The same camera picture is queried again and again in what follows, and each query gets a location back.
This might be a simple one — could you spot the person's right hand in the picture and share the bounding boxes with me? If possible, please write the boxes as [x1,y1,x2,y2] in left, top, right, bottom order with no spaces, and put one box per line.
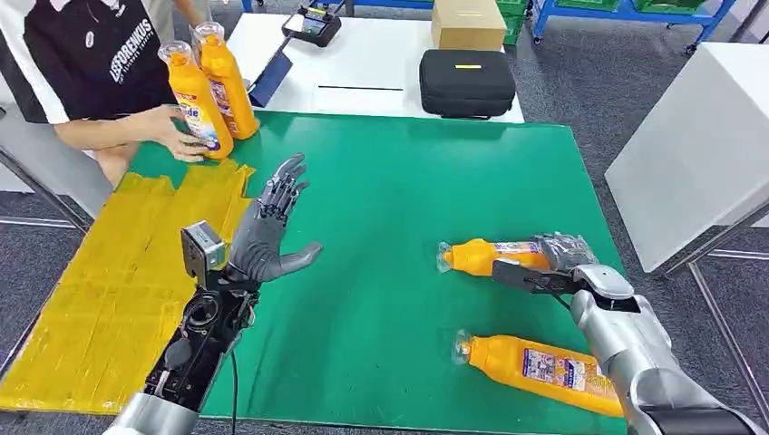
[134,102,209,164]

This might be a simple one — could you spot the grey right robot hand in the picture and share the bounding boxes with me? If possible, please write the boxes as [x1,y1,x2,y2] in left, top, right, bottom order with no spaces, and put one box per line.
[533,232,599,275]

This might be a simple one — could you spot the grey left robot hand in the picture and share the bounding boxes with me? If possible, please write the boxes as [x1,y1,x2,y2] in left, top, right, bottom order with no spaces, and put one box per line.
[225,152,325,284]

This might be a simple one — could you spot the orange drink bottle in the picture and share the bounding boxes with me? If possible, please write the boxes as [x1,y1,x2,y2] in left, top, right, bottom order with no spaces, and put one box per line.
[452,328,626,419]
[436,237,554,278]
[157,40,236,161]
[190,22,261,141]

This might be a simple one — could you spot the person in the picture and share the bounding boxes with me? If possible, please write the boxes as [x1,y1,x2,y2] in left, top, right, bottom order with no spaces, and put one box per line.
[0,0,181,189]

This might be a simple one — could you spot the grey table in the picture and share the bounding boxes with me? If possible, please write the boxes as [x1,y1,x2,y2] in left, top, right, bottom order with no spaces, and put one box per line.
[0,104,115,234]

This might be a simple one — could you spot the green table mat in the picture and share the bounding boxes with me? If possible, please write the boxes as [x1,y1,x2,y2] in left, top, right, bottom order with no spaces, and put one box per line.
[127,110,632,435]

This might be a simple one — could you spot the yellow sheet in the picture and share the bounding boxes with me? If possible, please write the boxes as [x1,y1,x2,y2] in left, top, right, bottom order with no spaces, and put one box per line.
[0,159,258,417]

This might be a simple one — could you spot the white side table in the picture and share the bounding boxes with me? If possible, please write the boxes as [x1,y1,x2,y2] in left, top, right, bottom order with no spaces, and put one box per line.
[603,42,769,415]

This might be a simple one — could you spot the black handheld controller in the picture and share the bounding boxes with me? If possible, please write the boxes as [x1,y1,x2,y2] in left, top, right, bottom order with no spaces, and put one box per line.
[280,5,343,49]

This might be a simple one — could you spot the thin black pen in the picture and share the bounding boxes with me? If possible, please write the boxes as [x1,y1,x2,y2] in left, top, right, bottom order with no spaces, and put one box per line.
[317,84,404,92]

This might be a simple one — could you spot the black zipped case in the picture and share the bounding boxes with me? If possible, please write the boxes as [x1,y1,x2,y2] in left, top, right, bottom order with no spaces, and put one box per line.
[418,48,518,120]

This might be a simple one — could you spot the green plastic crate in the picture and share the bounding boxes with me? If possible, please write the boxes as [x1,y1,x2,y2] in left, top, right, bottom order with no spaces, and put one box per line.
[497,0,531,47]

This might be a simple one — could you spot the blue metal cart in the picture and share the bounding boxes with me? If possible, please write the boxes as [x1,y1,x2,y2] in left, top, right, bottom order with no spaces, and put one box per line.
[531,0,738,56]

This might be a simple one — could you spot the brown cardboard box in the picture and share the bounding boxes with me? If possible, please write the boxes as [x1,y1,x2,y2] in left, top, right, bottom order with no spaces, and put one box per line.
[430,0,508,52]

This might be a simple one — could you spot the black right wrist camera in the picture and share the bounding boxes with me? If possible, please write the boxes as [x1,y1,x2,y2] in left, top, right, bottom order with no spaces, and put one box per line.
[491,258,579,297]

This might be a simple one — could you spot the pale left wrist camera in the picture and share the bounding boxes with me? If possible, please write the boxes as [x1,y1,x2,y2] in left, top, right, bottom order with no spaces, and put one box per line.
[180,220,230,291]

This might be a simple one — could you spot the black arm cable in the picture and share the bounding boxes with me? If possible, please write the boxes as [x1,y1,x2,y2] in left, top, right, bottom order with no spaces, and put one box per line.
[229,350,239,435]

